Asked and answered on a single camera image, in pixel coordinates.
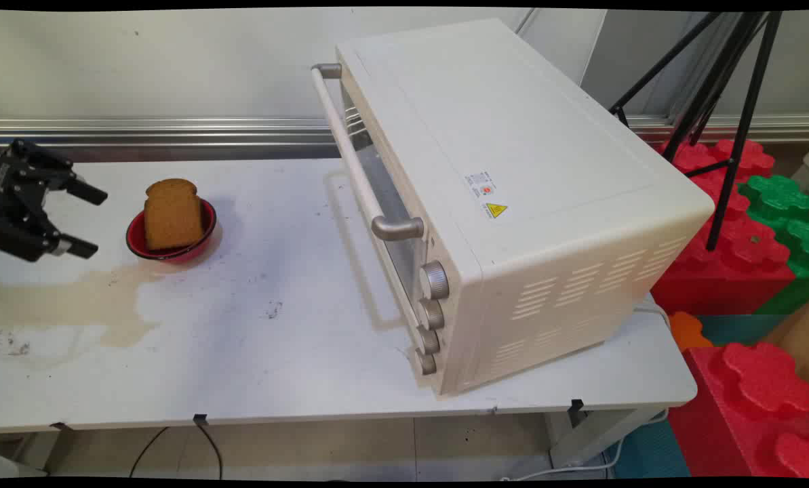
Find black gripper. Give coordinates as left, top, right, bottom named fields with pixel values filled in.
left=0, top=138, right=109, bottom=264

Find glass oven door with handle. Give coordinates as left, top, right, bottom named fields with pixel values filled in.
left=311, top=63, right=427, bottom=333

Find brown bread slice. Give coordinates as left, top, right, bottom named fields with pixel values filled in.
left=143, top=178, right=205, bottom=251

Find red bowl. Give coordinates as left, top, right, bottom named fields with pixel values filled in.
left=125, top=199, right=218, bottom=264

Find large silver oven knob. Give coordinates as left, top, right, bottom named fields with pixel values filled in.
left=419, top=261, right=450, bottom=300

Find white toaster oven body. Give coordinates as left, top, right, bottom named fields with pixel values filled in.
left=335, top=18, right=715, bottom=397

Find white table leg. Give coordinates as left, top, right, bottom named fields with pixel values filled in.
left=545, top=405, right=669, bottom=470

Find teal foam mat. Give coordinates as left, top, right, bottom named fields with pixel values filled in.
left=606, top=419, right=691, bottom=479

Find orange foam piece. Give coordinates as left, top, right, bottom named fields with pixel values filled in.
left=669, top=311, right=714, bottom=352

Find large red foam block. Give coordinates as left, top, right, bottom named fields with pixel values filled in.
left=650, top=138, right=796, bottom=317

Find black tripod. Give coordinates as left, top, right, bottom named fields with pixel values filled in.
left=608, top=10, right=785, bottom=251

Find teal foam block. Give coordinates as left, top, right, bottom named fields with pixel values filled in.
left=698, top=312, right=806, bottom=347

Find green foam block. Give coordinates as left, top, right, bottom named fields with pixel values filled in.
left=738, top=174, right=809, bottom=316

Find red foam block with studs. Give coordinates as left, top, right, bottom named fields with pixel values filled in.
left=667, top=342, right=809, bottom=479

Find aluminium wall rail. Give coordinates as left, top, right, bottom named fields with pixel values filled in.
left=0, top=117, right=809, bottom=147

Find black cable under table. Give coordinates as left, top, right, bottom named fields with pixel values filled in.
left=129, top=423, right=224, bottom=479

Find white power cable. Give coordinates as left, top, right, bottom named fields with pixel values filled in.
left=499, top=300, right=672, bottom=482

